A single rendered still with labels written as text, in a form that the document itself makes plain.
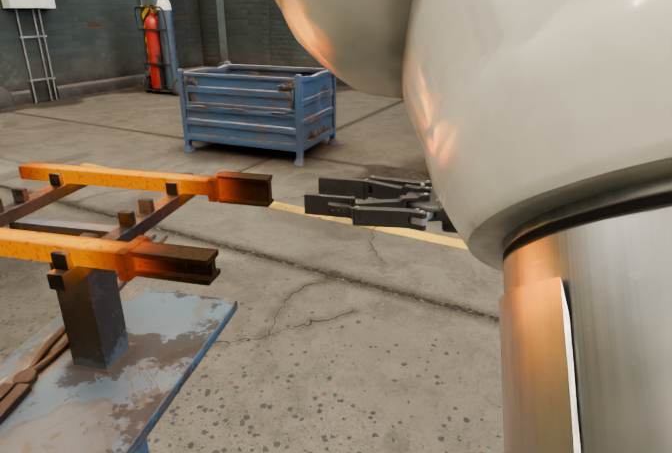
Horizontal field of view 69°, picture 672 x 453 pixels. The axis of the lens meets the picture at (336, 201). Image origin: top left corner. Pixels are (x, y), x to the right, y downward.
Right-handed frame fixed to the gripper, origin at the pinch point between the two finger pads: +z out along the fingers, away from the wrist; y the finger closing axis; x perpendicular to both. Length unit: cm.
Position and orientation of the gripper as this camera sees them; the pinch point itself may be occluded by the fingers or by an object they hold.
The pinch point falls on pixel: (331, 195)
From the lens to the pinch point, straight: 72.8
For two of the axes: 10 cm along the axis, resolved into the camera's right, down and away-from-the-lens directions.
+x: 0.0, -9.3, -3.7
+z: -9.7, -0.8, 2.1
